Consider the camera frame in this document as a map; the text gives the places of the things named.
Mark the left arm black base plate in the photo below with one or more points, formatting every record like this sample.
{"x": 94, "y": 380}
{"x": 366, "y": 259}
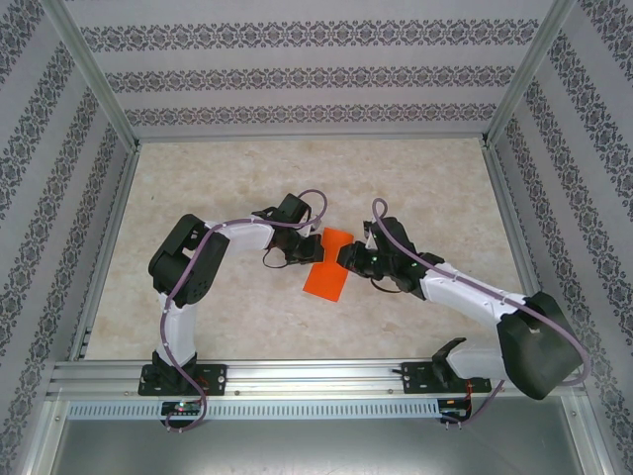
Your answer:
{"x": 215, "y": 376}

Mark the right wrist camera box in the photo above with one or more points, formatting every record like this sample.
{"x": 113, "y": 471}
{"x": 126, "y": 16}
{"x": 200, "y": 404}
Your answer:
{"x": 370, "y": 240}

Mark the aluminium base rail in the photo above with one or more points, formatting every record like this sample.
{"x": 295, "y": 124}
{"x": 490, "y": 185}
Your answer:
{"x": 306, "y": 376}

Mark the small dark circuit board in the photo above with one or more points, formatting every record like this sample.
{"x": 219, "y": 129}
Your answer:
{"x": 452, "y": 411}

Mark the circuit board with green light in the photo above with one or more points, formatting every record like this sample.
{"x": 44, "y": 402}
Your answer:
{"x": 180, "y": 408}

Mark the orange paper sheet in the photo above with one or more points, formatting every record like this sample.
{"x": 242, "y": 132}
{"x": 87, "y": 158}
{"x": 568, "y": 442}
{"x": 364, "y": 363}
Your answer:
{"x": 326, "y": 284}

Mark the right aluminium frame post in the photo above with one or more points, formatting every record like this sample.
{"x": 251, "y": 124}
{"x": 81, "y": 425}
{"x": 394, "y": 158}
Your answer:
{"x": 525, "y": 74}

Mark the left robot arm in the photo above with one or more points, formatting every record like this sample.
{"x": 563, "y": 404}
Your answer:
{"x": 183, "y": 326}

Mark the right aluminium side rail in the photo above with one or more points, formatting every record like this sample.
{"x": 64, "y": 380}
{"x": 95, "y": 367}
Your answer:
{"x": 517, "y": 237}

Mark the left aluminium frame post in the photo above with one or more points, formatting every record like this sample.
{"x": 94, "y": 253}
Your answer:
{"x": 91, "y": 74}

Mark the aluminium side rail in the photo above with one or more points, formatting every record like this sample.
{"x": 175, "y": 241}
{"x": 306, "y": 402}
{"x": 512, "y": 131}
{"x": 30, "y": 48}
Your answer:
{"x": 517, "y": 237}
{"x": 108, "y": 247}

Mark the aluminium frame post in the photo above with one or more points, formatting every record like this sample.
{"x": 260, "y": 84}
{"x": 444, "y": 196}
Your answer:
{"x": 525, "y": 74}
{"x": 91, "y": 74}

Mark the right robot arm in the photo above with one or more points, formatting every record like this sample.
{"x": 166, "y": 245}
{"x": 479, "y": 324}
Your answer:
{"x": 539, "y": 346}

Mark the grey metal sheet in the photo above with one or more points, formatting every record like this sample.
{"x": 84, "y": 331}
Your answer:
{"x": 306, "y": 450}

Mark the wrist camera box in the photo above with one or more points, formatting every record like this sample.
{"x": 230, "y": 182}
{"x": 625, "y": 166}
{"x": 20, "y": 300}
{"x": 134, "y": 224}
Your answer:
{"x": 370, "y": 240}
{"x": 313, "y": 229}

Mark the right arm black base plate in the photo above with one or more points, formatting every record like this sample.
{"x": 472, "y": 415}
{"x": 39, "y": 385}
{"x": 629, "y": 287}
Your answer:
{"x": 418, "y": 378}

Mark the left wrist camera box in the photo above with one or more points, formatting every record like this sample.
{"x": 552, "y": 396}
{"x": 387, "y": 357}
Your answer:
{"x": 313, "y": 229}

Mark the aluminium rail along wall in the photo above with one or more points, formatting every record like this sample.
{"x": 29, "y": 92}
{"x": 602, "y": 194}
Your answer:
{"x": 311, "y": 137}

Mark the left aluminium side rail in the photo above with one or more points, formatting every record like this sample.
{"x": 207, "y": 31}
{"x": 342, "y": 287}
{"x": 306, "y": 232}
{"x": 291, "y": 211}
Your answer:
{"x": 108, "y": 247}

